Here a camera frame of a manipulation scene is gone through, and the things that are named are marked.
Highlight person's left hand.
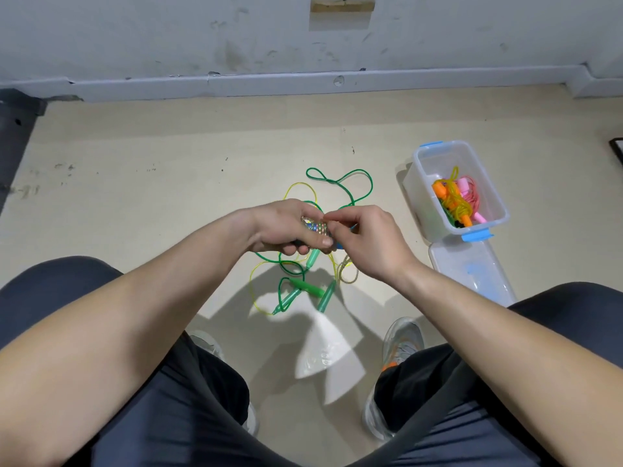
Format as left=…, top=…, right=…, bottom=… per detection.
left=241, top=199, right=337, bottom=259

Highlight person's right hand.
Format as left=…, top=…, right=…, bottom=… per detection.
left=324, top=204, right=426, bottom=290

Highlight blue handled glitter skipping rope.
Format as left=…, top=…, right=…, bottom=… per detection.
left=300, top=213, right=348, bottom=253

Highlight pile of colourful jump ropes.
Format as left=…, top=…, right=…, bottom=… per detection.
left=248, top=167, right=376, bottom=317

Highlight orange handled yellow skipping rope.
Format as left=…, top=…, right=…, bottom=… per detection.
left=432, top=167, right=476, bottom=230

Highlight pink skipping rope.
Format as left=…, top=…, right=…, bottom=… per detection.
left=456, top=176, right=488, bottom=226

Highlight clear storage box blue latches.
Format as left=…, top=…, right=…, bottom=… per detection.
left=404, top=141, right=510, bottom=244

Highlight person's left forearm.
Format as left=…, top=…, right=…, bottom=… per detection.
left=0, top=211, right=262, bottom=467

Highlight person's right forearm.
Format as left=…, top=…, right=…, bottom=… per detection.
left=399, top=262, right=623, bottom=467

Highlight clear plastic box lid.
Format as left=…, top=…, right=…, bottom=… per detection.
left=428, top=236, right=518, bottom=307

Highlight grey right shoe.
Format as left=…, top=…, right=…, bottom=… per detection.
left=363, top=318, right=428, bottom=442

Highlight grey shoe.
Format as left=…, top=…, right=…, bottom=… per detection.
left=189, top=330, right=260, bottom=436
left=363, top=318, right=428, bottom=442

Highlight grey left shoe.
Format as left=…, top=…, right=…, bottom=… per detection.
left=189, top=330, right=260, bottom=436

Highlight black shorts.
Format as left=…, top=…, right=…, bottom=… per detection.
left=0, top=256, right=623, bottom=467

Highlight small wooden wall block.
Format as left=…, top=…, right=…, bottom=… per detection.
left=310, top=0, right=377, bottom=16

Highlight black metal rack frame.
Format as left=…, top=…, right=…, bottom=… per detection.
left=0, top=89, right=48, bottom=215

